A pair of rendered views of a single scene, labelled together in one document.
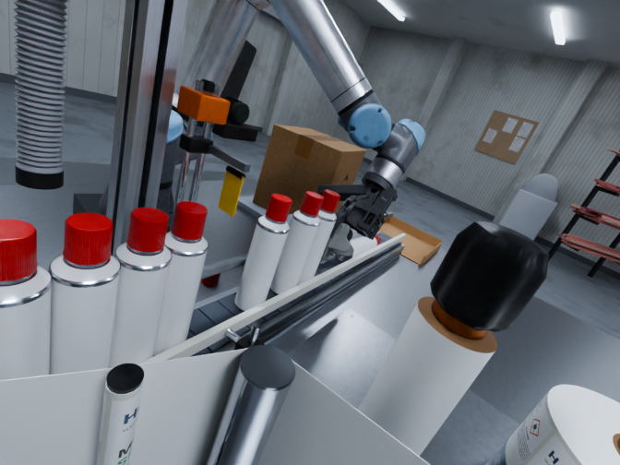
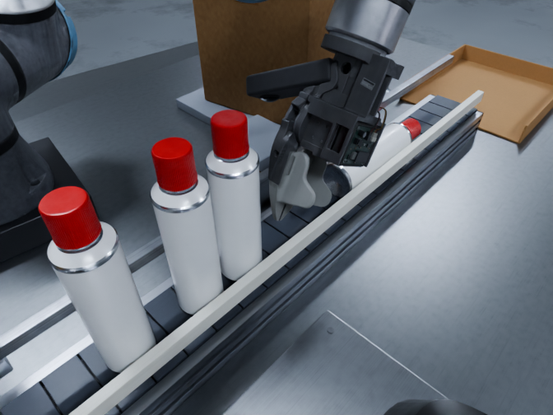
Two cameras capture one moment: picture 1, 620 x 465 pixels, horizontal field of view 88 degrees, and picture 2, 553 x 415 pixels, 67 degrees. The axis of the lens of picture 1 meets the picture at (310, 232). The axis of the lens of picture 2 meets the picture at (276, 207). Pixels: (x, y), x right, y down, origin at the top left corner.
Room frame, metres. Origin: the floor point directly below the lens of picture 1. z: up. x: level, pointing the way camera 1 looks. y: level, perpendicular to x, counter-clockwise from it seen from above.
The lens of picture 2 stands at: (0.29, -0.14, 1.28)
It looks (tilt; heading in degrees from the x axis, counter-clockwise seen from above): 42 degrees down; 16
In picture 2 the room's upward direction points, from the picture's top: straight up
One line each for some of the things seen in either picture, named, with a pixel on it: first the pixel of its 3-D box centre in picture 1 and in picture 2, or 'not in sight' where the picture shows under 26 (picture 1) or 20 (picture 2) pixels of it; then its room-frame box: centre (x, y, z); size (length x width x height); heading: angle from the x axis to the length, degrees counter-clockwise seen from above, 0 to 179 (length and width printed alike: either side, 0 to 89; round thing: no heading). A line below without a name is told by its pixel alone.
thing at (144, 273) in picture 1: (137, 299); not in sight; (0.27, 0.15, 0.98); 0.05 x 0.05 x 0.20
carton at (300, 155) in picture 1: (312, 175); (290, 23); (1.14, 0.06, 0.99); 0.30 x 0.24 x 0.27; 164
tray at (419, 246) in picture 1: (402, 236); (488, 86); (1.26, -0.36, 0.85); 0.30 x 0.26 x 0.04; 152
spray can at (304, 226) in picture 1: (297, 244); (188, 235); (0.54, 0.01, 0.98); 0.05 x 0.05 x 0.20
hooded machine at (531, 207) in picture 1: (532, 207); not in sight; (6.90, -4.11, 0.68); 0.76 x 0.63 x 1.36; 54
